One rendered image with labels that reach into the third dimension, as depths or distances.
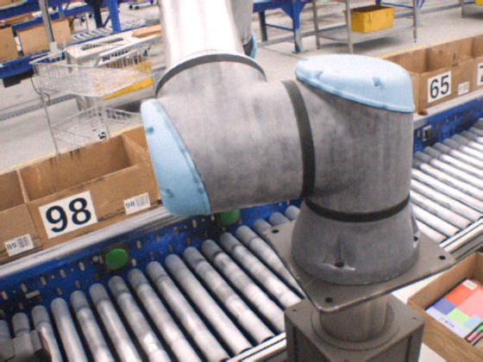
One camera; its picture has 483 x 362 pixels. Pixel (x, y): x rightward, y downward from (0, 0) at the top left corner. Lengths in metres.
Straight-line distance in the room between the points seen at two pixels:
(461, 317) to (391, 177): 0.70
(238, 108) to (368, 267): 0.26
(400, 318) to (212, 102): 0.47
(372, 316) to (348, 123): 0.33
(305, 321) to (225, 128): 0.40
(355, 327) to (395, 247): 0.17
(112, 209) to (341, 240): 0.99
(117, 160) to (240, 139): 1.27
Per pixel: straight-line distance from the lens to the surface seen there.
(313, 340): 0.80
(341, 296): 0.65
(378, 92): 0.57
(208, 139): 0.55
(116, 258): 1.52
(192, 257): 1.57
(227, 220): 1.62
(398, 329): 0.82
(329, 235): 0.65
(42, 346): 0.90
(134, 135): 1.80
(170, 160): 0.55
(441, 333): 1.17
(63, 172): 1.76
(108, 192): 1.51
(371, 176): 0.60
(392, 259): 0.66
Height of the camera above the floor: 1.66
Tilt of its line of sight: 28 degrees down
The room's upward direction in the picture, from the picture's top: 8 degrees counter-clockwise
